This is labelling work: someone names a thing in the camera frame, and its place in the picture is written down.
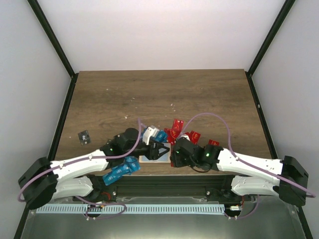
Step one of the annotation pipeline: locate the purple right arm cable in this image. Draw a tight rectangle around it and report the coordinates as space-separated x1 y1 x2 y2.
181 112 317 220

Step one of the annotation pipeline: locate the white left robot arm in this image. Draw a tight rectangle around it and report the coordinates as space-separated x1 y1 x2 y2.
18 126 170 210

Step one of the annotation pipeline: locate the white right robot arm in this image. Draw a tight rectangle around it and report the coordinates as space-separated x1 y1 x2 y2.
170 137 309 207

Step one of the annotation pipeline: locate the black frame post left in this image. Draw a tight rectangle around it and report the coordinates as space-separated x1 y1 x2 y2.
26 0 76 78

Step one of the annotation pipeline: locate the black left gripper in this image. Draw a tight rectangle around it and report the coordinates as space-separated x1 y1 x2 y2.
125 138 170 161

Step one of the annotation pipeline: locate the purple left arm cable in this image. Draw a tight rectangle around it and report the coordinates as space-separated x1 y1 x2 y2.
17 117 147 221

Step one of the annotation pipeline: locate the lone black VIP card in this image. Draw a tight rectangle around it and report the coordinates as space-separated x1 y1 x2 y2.
78 130 91 145

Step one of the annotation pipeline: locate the red VIP card long diagonal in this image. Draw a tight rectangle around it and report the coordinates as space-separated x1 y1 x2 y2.
164 128 180 144

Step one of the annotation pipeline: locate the red VIP card far right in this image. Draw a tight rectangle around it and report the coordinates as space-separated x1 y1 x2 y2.
208 139 219 146

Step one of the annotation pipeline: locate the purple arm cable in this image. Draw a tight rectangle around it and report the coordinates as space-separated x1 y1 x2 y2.
181 112 317 220
17 117 147 221

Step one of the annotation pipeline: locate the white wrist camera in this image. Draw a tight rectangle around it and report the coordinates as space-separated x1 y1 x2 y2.
142 125 160 145
179 133 190 141

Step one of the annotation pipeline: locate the red VIP card top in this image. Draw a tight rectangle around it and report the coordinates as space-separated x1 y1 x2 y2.
172 119 184 131

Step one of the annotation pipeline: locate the black frame post right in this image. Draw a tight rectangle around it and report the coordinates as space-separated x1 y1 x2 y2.
248 0 297 75

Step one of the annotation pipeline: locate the light blue slotted cable duct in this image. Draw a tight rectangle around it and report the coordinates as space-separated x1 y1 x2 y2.
36 204 225 215

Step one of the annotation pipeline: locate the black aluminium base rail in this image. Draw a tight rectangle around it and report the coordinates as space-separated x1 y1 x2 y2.
72 174 252 202

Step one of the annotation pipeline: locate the blue card near rail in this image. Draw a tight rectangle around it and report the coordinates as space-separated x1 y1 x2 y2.
102 156 141 186

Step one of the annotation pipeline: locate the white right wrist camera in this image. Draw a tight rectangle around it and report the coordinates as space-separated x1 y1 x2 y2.
179 133 190 141

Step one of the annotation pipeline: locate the blue VIP card right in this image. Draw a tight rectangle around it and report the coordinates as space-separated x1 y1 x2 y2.
155 130 167 143

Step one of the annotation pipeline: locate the black frame post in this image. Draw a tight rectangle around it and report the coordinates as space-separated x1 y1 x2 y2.
26 0 76 78
248 0 297 75

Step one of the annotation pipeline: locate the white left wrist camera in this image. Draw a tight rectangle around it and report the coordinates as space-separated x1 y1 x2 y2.
142 125 160 145

